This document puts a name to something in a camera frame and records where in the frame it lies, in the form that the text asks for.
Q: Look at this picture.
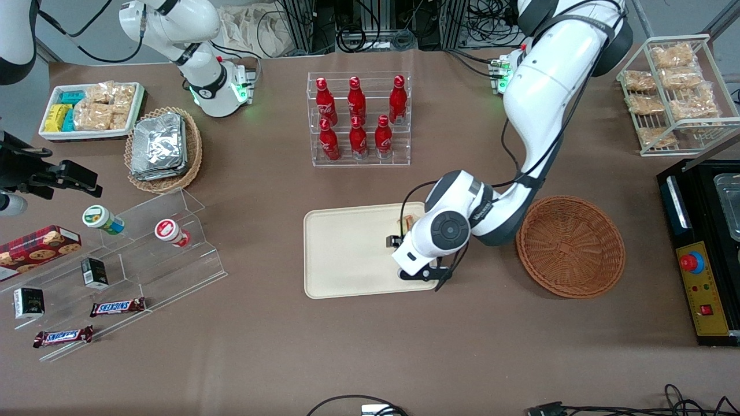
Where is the small black carton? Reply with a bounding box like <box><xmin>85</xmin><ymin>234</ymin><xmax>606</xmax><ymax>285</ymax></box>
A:
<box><xmin>80</xmin><ymin>257</ymin><xmax>109</xmax><ymax>289</ymax></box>
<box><xmin>13</xmin><ymin>287</ymin><xmax>45</xmax><ymax>320</ymax></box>

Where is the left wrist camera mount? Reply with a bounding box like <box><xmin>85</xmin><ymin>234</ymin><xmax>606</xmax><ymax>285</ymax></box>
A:
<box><xmin>397</xmin><ymin>259</ymin><xmax>458</xmax><ymax>292</ymax></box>

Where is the white rectangular snack tray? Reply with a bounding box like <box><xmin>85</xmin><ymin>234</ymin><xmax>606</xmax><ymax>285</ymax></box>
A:
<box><xmin>38</xmin><ymin>81</ymin><xmax>146</xmax><ymax>142</ymax></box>

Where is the brown round wicker basket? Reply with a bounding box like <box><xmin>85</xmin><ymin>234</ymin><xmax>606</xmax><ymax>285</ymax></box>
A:
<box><xmin>516</xmin><ymin>196</ymin><xmax>626</xmax><ymax>299</ymax></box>

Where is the white wire rack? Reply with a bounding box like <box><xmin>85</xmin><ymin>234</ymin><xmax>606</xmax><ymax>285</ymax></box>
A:
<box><xmin>616</xmin><ymin>34</ymin><xmax>740</xmax><ymax>158</ymax></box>

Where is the light oval wicker basket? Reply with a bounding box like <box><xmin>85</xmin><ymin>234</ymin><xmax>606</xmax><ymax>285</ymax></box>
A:
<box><xmin>124</xmin><ymin>106</ymin><xmax>203</xmax><ymax>194</ymax></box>

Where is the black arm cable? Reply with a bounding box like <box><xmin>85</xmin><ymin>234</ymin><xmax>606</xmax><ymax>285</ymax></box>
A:
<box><xmin>35</xmin><ymin>0</ymin><xmax>146</xmax><ymax>65</ymax></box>
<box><xmin>398</xmin><ymin>35</ymin><xmax>597</xmax><ymax>232</ymax></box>

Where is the black tangled cable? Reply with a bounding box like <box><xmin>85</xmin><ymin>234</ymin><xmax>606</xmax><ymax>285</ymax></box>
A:
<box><xmin>561</xmin><ymin>384</ymin><xmax>740</xmax><ymax>416</ymax></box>

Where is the green lid yogurt cup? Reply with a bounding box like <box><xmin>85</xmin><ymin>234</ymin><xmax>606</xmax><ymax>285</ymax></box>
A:
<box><xmin>82</xmin><ymin>205</ymin><xmax>125</xmax><ymax>236</ymax></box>

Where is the red cola bottle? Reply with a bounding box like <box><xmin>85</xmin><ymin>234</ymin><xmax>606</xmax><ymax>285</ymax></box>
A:
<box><xmin>319</xmin><ymin>118</ymin><xmax>341</xmax><ymax>162</ymax></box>
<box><xmin>347</xmin><ymin>76</ymin><xmax>367</xmax><ymax>122</ymax></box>
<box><xmin>315</xmin><ymin>77</ymin><xmax>338</xmax><ymax>125</ymax></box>
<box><xmin>349</xmin><ymin>116</ymin><xmax>369</xmax><ymax>161</ymax></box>
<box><xmin>388</xmin><ymin>75</ymin><xmax>408</xmax><ymax>125</ymax></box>
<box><xmin>374</xmin><ymin>114</ymin><xmax>394</xmax><ymax>159</ymax></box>

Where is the black looped cable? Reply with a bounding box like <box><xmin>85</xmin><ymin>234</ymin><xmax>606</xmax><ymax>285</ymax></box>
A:
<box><xmin>306</xmin><ymin>395</ymin><xmax>409</xmax><ymax>416</ymax></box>

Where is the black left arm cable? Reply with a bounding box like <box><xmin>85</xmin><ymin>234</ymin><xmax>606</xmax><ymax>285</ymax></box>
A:
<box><xmin>398</xmin><ymin>35</ymin><xmax>597</xmax><ymax>232</ymax></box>

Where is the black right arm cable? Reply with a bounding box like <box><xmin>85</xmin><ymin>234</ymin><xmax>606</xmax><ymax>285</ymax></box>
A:
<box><xmin>35</xmin><ymin>0</ymin><xmax>146</xmax><ymax>65</ymax></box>

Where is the red lid yogurt cup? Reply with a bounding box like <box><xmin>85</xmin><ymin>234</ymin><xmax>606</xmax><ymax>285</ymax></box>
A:
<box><xmin>154</xmin><ymin>218</ymin><xmax>191</xmax><ymax>248</ymax></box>

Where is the red plaid cookie box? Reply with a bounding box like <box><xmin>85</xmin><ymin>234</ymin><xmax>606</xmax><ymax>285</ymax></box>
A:
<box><xmin>0</xmin><ymin>225</ymin><xmax>82</xmax><ymax>283</ymax></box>

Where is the aluminium frame post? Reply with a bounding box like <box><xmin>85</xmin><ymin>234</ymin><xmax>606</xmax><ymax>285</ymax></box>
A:
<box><xmin>442</xmin><ymin>0</ymin><xmax>469</xmax><ymax>50</ymax></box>
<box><xmin>280</xmin><ymin>0</ymin><xmax>316</xmax><ymax>54</ymax></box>

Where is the black machine with yellow panel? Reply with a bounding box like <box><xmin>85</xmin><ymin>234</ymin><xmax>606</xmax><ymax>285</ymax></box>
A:
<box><xmin>656</xmin><ymin>159</ymin><xmax>740</xmax><ymax>347</ymax></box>

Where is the steel pan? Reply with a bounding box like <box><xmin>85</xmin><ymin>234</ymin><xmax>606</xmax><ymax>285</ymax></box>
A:
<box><xmin>714</xmin><ymin>173</ymin><xmax>740</xmax><ymax>243</ymax></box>

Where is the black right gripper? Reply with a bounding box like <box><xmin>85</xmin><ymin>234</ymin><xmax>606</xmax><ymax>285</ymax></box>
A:
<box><xmin>0</xmin><ymin>132</ymin><xmax>103</xmax><ymax>200</ymax></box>

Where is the clear acrylic stepped shelf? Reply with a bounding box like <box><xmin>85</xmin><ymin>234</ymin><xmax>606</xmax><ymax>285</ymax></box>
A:
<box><xmin>0</xmin><ymin>188</ymin><xmax>228</xmax><ymax>363</ymax></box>

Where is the cream plastic tray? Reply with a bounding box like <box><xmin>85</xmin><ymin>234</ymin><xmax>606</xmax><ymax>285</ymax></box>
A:
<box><xmin>304</xmin><ymin>201</ymin><xmax>440</xmax><ymax>300</ymax></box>

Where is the silver foil pouch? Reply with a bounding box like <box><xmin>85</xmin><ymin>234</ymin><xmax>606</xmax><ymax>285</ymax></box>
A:
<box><xmin>130</xmin><ymin>116</ymin><xmax>189</xmax><ymax>182</ymax></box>
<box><xmin>132</xmin><ymin>113</ymin><xmax>185</xmax><ymax>174</ymax></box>

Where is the beige cloth bag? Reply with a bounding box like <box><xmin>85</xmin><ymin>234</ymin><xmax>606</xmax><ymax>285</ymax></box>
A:
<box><xmin>219</xmin><ymin>5</ymin><xmax>290</xmax><ymax>58</ymax></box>

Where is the snickers bar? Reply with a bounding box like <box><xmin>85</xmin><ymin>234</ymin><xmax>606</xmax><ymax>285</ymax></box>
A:
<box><xmin>90</xmin><ymin>297</ymin><xmax>146</xmax><ymax>318</ymax></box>
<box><xmin>33</xmin><ymin>325</ymin><xmax>94</xmax><ymax>348</ymax></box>

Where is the coiled black cable bundle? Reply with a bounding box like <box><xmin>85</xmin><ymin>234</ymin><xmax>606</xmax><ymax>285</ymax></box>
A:
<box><xmin>335</xmin><ymin>23</ymin><xmax>418</xmax><ymax>54</ymax></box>

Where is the clear acrylic bottle rack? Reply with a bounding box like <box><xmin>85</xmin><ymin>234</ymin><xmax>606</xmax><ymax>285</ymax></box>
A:
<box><xmin>307</xmin><ymin>71</ymin><xmax>412</xmax><ymax>168</ymax></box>

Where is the clear bag of puffed snacks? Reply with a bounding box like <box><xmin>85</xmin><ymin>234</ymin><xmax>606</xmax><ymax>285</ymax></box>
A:
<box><xmin>650</xmin><ymin>43</ymin><xmax>697</xmax><ymax>69</ymax></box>
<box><xmin>627</xmin><ymin>94</ymin><xmax>665</xmax><ymax>116</ymax></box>
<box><xmin>669</xmin><ymin>87</ymin><xmax>721</xmax><ymax>121</ymax></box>
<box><xmin>638</xmin><ymin>127</ymin><xmax>678</xmax><ymax>148</ymax></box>
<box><xmin>624</xmin><ymin>70</ymin><xmax>657</xmax><ymax>92</ymax></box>
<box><xmin>659</xmin><ymin>66</ymin><xmax>705</xmax><ymax>91</ymax></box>

